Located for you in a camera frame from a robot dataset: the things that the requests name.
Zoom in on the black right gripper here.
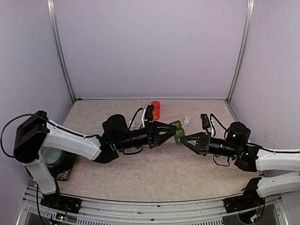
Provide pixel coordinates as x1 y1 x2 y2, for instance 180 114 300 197
180 132 240 158

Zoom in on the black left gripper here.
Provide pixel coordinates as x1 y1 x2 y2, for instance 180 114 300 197
115 121 178 151

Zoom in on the green pill organizer box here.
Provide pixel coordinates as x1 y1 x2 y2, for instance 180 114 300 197
169 120 185 146

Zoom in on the small white pill bottle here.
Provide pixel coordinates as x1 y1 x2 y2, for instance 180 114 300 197
128 120 135 129

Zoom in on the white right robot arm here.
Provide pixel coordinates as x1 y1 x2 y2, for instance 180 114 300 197
180 122 300 208

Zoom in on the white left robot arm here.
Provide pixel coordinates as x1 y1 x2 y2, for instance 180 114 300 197
13 111 176 209

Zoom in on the red cylindrical can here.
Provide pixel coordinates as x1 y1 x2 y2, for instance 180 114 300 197
151 101 160 120

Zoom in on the black square tray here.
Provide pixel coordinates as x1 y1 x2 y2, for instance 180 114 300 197
46 151 76 181

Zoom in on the green ceramic bowl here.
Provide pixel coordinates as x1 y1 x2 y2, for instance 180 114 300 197
42 148 63 165

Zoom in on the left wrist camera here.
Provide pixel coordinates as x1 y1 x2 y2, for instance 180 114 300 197
141 105 154 128

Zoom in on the right aluminium frame post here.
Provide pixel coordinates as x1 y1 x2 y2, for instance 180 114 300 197
226 0 255 105

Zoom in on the aluminium frame post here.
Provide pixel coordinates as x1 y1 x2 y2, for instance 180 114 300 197
47 0 76 104
226 0 255 105

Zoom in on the left aluminium frame post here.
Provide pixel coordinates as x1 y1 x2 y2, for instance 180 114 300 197
47 0 76 104

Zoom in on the front aluminium rail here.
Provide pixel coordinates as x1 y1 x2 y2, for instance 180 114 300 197
28 193 282 225

